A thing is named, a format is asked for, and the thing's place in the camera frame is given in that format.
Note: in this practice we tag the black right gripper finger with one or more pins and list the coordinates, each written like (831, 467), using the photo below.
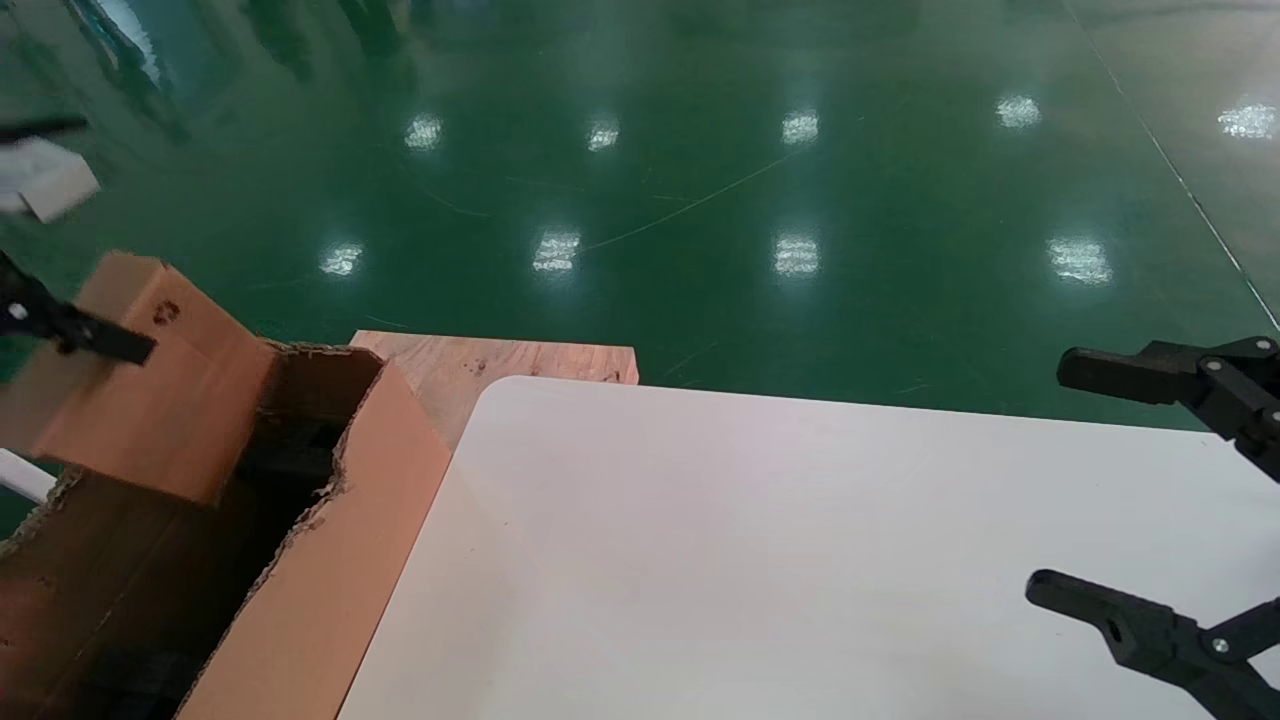
(1200, 380)
(1160, 635)

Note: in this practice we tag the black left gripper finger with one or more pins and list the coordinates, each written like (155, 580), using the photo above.
(40, 128)
(60, 325)

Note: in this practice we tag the large torn cardboard box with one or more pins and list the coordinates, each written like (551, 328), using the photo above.
(340, 540)

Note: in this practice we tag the white grey block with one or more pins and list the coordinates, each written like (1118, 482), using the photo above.
(45, 180)

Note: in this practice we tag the black foam insert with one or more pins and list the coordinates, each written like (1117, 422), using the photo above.
(290, 455)

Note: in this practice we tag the wooden pallet board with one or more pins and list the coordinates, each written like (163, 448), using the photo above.
(480, 365)

